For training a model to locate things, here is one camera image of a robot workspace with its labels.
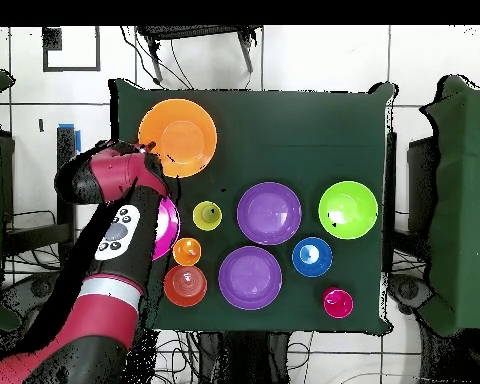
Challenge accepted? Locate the large orange plastic bowl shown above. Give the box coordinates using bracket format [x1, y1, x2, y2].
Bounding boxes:
[137, 98, 218, 179]

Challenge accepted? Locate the purple plastic bowl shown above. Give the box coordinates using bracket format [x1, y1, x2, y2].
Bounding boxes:
[217, 245, 284, 311]
[236, 181, 303, 246]

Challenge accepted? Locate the yellow plastic cup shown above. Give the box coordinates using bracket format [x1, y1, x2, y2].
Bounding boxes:
[192, 200, 224, 232]

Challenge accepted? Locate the orange plastic cup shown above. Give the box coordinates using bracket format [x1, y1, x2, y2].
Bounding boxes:
[172, 237, 203, 267]

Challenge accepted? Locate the large pink plastic bowl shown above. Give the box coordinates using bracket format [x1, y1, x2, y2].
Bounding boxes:
[151, 195, 182, 262]

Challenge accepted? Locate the blue plastic bowl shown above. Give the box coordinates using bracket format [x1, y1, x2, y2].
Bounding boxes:
[291, 236, 334, 278]

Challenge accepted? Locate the small red-orange plastic bowl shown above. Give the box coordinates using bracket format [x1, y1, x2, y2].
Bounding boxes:
[163, 264, 208, 308]

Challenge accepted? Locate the dark green tablecloth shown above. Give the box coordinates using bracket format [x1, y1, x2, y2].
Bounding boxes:
[108, 77, 397, 335]

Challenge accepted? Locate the light green plastic bowl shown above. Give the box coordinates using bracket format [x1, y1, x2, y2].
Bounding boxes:
[318, 180, 380, 240]

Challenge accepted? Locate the red plastic cup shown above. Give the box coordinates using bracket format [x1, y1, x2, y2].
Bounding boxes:
[322, 286, 355, 320]

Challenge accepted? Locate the black stool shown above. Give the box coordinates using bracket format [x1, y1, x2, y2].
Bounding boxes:
[136, 25, 263, 86]

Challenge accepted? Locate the black metal stand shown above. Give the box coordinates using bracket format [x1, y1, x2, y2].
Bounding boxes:
[5, 125, 78, 277]

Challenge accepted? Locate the black floor frame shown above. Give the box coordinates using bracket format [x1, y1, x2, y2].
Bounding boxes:
[42, 26, 102, 73]

